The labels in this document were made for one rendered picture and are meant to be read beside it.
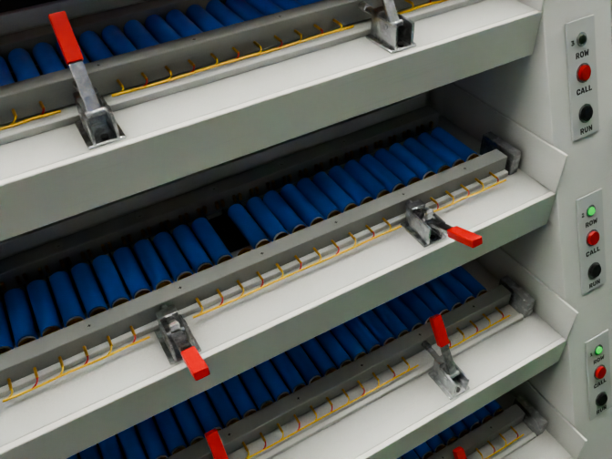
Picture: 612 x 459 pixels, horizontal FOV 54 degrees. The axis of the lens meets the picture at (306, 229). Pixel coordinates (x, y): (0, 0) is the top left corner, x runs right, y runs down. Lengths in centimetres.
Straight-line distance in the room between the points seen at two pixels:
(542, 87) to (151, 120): 40
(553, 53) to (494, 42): 7
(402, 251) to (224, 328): 19
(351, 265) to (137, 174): 23
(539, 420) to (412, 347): 25
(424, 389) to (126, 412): 34
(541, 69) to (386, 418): 40
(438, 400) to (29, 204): 47
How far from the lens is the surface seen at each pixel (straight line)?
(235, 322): 54
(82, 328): 55
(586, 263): 77
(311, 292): 56
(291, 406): 67
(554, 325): 80
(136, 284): 57
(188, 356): 48
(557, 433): 91
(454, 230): 57
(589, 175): 74
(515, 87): 70
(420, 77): 57
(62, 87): 51
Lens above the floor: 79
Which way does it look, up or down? 22 degrees down
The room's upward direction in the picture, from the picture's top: 14 degrees counter-clockwise
